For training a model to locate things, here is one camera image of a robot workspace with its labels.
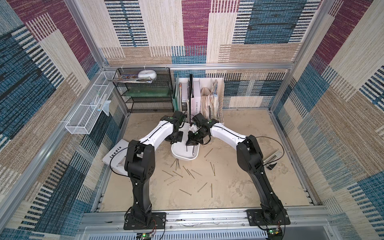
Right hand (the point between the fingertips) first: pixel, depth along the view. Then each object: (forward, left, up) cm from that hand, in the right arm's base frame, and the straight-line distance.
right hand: (184, 143), depth 94 cm
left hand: (+3, +6, +1) cm, 7 cm away
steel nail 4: (-3, -15, -8) cm, 17 cm away
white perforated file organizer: (+34, -14, +9) cm, 38 cm away
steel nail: (-27, -1, -6) cm, 28 cm away
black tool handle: (-14, -50, -6) cm, 53 cm away
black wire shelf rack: (+35, +27, +14) cm, 47 cm away
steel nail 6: (-16, +10, -7) cm, 20 cm away
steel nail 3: (-26, -15, -8) cm, 31 cm away
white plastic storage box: (-3, +2, -4) cm, 5 cm away
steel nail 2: (-24, -10, -8) cm, 27 cm away
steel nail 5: (-16, -7, -7) cm, 19 cm away
